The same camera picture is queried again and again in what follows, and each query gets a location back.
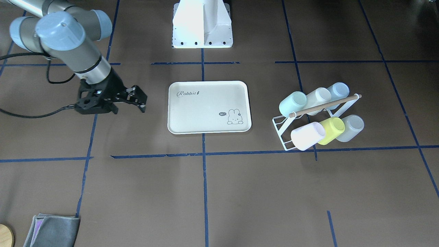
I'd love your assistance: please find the grey folded cloth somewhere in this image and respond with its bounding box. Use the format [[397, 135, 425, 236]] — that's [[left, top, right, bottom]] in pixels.
[[23, 213, 80, 247]]

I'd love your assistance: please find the cream rabbit tray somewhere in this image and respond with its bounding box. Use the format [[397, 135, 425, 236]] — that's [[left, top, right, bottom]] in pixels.
[[167, 80, 252, 134]]

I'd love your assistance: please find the yellow cup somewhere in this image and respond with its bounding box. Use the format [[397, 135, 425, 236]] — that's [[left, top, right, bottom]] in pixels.
[[318, 117, 345, 145]]

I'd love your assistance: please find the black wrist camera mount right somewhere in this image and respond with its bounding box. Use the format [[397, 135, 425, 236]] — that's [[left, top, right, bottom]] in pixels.
[[75, 79, 112, 115]]

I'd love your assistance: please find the white pedestal column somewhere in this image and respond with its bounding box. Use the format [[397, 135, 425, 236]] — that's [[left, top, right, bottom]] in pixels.
[[171, 0, 234, 49]]

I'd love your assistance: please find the pink cup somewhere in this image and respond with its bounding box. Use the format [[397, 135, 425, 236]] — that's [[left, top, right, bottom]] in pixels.
[[290, 122, 325, 151]]

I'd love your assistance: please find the white cup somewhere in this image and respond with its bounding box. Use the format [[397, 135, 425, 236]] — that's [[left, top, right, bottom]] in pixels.
[[303, 87, 331, 109]]

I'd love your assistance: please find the green cup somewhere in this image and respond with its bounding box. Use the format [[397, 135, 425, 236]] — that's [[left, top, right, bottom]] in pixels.
[[279, 91, 308, 118]]

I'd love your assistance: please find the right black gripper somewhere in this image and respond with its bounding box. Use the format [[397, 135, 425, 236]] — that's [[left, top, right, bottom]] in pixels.
[[100, 68, 147, 115]]

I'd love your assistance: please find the grey cup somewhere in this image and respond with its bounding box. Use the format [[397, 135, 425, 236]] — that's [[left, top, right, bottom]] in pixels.
[[336, 115, 364, 142]]

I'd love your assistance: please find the wooden mug tree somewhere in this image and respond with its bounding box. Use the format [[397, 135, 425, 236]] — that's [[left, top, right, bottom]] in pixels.
[[0, 224, 14, 247]]

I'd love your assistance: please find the light blue cup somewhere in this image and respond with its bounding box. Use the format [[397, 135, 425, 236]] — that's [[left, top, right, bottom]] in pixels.
[[327, 82, 350, 102]]

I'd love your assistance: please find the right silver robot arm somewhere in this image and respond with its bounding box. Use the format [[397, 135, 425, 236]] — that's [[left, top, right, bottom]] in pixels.
[[7, 0, 147, 115]]

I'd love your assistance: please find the white wire cup rack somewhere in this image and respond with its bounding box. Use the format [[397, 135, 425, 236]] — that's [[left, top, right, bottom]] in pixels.
[[272, 94, 364, 151]]

